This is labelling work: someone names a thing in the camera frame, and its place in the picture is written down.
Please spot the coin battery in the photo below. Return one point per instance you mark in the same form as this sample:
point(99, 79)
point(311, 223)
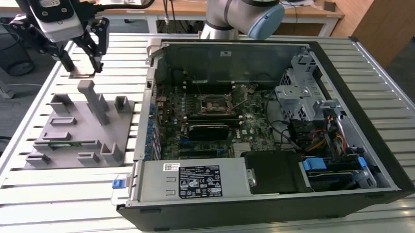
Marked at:
point(251, 90)

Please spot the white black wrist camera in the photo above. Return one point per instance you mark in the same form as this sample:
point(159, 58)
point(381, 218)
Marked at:
point(58, 21)

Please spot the black PC case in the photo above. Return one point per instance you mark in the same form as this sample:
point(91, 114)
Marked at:
point(227, 216)

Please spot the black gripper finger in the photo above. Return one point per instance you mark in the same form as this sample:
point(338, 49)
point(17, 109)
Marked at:
point(67, 61)
point(101, 36)

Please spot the silver CPU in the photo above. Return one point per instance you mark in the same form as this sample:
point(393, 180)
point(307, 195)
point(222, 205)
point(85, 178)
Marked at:
point(83, 75)

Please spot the grey case latch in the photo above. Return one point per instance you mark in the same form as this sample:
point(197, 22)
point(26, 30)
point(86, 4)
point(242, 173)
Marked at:
point(153, 47)

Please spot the black graphics card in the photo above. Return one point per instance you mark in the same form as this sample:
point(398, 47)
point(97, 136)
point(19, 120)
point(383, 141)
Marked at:
point(207, 133)

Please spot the grey parts rack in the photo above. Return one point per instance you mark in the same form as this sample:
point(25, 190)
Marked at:
point(98, 145)

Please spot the small white box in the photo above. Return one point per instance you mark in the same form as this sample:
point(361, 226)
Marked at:
point(134, 2)

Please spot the grey metal stand foot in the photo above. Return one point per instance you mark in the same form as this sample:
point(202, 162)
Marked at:
point(7, 93)

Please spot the black plastic shroud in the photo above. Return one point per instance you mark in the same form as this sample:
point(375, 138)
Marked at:
point(275, 172)

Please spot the silver drive cage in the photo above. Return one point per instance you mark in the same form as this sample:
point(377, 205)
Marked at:
point(291, 93)

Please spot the small brown box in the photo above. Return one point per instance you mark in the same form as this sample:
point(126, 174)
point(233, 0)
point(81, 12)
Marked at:
point(330, 6)

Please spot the blue disk carrier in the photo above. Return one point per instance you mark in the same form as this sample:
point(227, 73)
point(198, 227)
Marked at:
point(314, 165)

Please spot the green RAM stick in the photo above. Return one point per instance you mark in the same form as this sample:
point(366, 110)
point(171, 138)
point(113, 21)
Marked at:
point(77, 143)

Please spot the CPU socket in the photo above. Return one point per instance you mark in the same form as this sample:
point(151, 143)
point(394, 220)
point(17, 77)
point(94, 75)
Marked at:
point(214, 104)

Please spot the blue case latch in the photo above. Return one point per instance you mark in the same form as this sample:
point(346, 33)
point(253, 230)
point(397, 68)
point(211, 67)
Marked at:
point(118, 184)

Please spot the brown wooden cabinet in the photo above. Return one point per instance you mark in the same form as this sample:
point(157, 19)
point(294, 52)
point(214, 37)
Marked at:
point(382, 29)

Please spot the wooden desk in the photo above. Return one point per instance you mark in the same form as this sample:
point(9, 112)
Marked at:
point(137, 12)
point(311, 12)

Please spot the black mesh waste basket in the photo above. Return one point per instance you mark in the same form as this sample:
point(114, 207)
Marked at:
point(17, 63)

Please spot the silver power supply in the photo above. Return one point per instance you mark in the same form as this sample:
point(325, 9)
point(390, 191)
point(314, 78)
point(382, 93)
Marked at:
point(155, 179)

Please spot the silver chipset heatsink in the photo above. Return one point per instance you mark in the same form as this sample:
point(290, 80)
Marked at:
point(242, 148)

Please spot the black hard disk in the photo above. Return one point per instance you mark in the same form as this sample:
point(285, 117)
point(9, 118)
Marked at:
point(327, 180)

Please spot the blue plastic drive tab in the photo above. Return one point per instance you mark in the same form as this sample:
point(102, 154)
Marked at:
point(362, 162)

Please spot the black RAM slot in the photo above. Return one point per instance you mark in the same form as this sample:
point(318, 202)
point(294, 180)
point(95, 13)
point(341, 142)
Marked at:
point(193, 83)
point(193, 87)
point(214, 116)

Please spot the green motherboard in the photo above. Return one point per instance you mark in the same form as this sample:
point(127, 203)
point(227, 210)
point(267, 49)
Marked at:
point(257, 110)

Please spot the black expansion slot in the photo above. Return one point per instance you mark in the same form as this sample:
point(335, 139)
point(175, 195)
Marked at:
point(198, 145)
point(198, 153)

